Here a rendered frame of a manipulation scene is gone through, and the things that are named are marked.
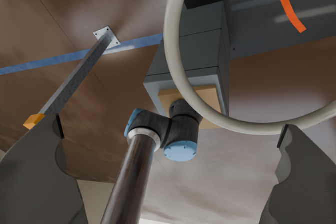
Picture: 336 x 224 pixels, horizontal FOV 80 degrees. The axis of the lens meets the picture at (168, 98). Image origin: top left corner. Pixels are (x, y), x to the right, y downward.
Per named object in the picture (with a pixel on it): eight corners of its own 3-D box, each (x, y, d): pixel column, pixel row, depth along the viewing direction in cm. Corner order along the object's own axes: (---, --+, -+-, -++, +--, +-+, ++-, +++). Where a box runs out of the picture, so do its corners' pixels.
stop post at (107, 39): (93, 32, 195) (12, 122, 123) (108, 25, 186) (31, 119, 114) (106, 49, 207) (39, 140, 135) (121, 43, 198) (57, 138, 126)
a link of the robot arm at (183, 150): (192, 138, 110) (189, 168, 97) (162, 127, 108) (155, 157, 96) (204, 122, 99) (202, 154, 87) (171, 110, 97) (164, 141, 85)
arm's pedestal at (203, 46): (237, 50, 176) (238, 131, 120) (182, 58, 195) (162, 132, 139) (229, -10, 144) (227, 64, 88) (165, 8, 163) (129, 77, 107)
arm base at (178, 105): (205, 123, 115) (204, 137, 108) (172, 122, 119) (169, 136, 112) (203, 99, 102) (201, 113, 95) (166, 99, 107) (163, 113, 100)
